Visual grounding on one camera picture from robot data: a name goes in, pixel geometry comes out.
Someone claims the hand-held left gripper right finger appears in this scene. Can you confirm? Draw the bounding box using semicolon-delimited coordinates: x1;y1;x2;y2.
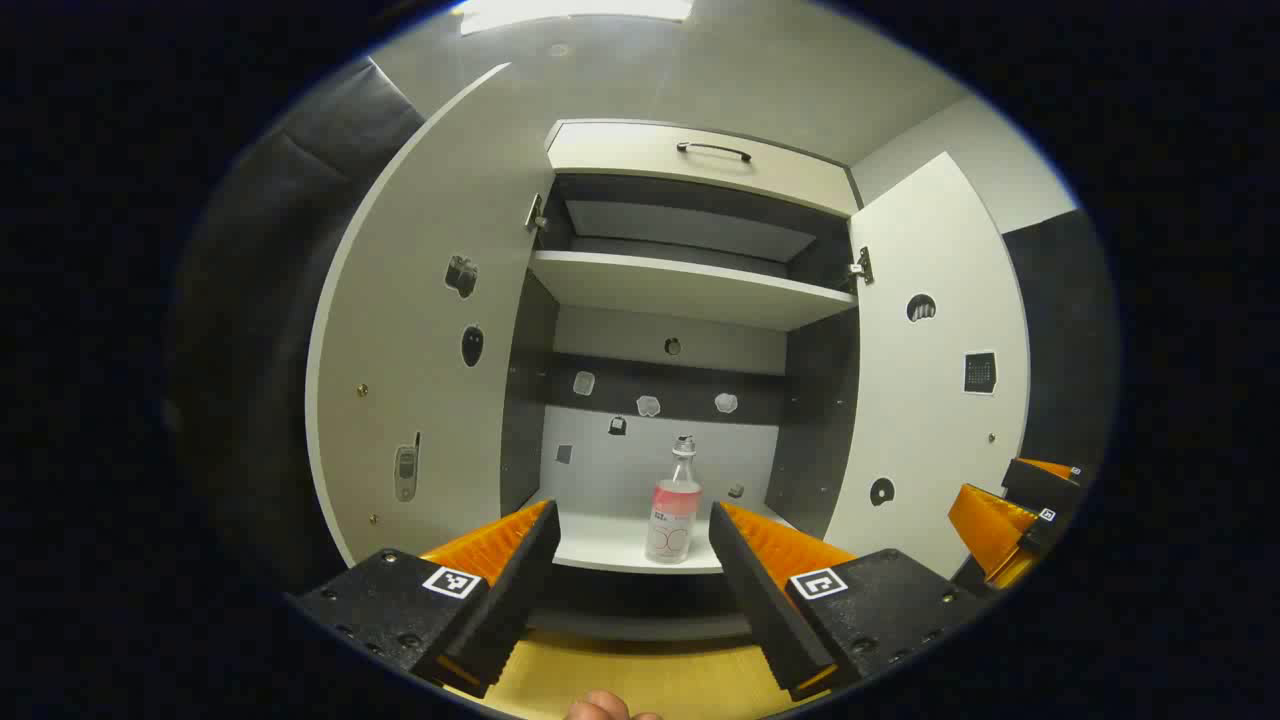
708;500;989;702

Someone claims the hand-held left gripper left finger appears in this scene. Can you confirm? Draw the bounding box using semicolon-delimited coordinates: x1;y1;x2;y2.
288;498;563;699

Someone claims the clear bottle with pink label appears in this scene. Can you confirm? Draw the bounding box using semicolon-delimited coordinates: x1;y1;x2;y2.
645;435;704;566

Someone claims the white cabinet door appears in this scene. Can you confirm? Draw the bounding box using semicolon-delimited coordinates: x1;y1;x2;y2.
822;152;1031;581
305;62;561;566

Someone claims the white and grey cabinet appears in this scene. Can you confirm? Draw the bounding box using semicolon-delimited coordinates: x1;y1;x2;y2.
498;118;866;643

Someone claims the white cabinet shelf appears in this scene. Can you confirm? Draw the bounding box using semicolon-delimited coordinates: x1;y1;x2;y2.
528;250;859;333

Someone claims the white cabinet drawer front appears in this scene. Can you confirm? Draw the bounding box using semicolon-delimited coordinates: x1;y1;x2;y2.
545;120;861;216

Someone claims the black backdrop cloth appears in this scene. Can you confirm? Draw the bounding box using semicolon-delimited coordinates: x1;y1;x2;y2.
1000;208;1119;481
170;55;426;601

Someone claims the ceiling light panel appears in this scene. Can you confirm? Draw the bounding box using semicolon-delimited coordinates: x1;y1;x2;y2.
450;0;696;36

